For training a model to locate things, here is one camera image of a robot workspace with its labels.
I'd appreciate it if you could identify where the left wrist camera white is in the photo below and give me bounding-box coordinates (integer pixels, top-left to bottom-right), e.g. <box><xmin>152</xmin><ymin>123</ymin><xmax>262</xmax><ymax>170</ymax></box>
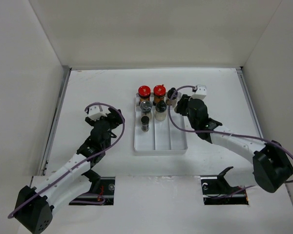
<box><xmin>85</xmin><ymin>104</ymin><xmax>106</xmax><ymax>121</ymax></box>

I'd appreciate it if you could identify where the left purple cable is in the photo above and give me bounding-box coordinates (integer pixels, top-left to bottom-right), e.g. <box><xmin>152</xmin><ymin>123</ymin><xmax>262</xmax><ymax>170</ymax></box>
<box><xmin>7</xmin><ymin>101</ymin><xmax>126</xmax><ymax>219</ymax></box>

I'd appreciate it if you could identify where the black cap spice bottle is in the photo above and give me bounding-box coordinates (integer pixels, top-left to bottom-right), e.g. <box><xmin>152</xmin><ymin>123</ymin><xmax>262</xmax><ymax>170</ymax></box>
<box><xmin>141</xmin><ymin>116</ymin><xmax>150</xmax><ymax>132</ymax></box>

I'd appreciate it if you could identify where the black cap brown granule dispenser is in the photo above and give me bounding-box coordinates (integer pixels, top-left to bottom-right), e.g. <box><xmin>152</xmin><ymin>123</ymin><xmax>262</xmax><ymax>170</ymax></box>
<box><xmin>166</xmin><ymin>87</ymin><xmax>178</xmax><ymax>107</ymax></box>

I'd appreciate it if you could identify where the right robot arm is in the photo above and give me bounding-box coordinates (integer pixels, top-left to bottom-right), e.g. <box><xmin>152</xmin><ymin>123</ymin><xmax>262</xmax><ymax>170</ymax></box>
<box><xmin>175</xmin><ymin>94</ymin><xmax>293</xmax><ymax>193</ymax></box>

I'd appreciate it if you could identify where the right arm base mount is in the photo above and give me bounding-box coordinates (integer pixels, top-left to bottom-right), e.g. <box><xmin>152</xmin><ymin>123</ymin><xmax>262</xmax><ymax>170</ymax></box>
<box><xmin>200</xmin><ymin>166</ymin><xmax>249</xmax><ymax>205</ymax></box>

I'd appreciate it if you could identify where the white plastic organizer tray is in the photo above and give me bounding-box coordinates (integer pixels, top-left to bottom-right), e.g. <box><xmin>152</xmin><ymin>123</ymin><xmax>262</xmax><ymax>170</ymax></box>
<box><xmin>133</xmin><ymin>94</ymin><xmax>188</xmax><ymax>156</ymax></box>

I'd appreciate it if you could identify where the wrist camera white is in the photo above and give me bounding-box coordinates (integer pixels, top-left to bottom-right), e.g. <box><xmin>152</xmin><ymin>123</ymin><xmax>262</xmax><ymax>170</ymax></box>
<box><xmin>85</xmin><ymin>104</ymin><xmax>106</xmax><ymax>121</ymax></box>
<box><xmin>191</xmin><ymin>85</ymin><xmax>207</xmax><ymax>100</ymax></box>

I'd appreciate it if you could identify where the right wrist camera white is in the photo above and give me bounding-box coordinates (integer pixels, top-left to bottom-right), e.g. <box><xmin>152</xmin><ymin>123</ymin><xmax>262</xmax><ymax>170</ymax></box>
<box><xmin>191</xmin><ymin>85</ymin><xmax>207</xmax><ymax>100</ymax></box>

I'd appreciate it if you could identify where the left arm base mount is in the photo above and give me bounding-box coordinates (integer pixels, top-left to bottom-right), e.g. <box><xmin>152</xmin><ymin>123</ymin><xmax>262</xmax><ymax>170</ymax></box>
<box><xmin>69</xmin><ymin>171</ymin><xmax>116</xmax><ymax>206</ymax></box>

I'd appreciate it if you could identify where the clear cap salt grinder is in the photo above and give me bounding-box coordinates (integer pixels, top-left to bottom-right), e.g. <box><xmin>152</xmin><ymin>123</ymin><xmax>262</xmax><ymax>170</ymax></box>
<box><xmin>140</xmin><ymin>100</ymin><xmax>153</xmax><ymax>119</ymax></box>

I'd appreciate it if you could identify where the red lid sauce jar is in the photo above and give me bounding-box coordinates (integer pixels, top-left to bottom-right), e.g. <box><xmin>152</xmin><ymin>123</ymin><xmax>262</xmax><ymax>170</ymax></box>
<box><xmin>153</xmin><ymin>84</ymin><xmax>166</xmax><ymax>105</ymax></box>
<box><xmin>138</xmin><ymin>85</ymin><xmax>151</xmax><ymax>103</ymax></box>

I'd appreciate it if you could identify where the black cap white powder dispenser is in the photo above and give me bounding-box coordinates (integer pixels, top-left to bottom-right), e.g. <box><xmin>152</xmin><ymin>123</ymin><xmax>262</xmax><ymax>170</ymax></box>
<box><xmin>155</xmin><ymin>100</ymin><xmax>167</xmax><ymax>121</ymax></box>

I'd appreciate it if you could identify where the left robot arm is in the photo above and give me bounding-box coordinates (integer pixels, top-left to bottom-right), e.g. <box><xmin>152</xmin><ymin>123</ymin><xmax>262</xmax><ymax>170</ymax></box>
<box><xmin>8</xmin><ymin>103</ymin><xmax>125</xmax><ymax>234</ymax></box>

